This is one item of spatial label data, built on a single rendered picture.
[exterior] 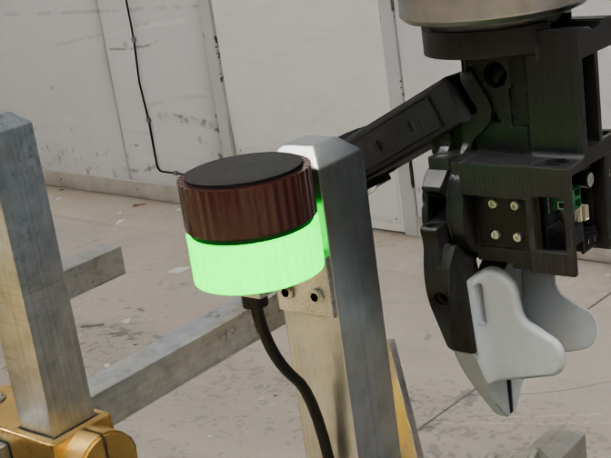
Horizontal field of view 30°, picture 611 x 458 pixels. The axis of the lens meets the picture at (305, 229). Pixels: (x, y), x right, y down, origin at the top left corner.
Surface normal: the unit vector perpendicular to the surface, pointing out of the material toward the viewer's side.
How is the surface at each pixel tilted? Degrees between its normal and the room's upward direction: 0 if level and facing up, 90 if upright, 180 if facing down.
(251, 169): 0
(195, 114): 90
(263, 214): 90
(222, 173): 0
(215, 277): 90
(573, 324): 86
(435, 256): 77
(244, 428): 0
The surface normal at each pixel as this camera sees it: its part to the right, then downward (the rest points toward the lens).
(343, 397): -0.62, 0.32
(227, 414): -0.14, -0.95
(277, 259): 0.38, 0.22
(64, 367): 0.77, 0.08
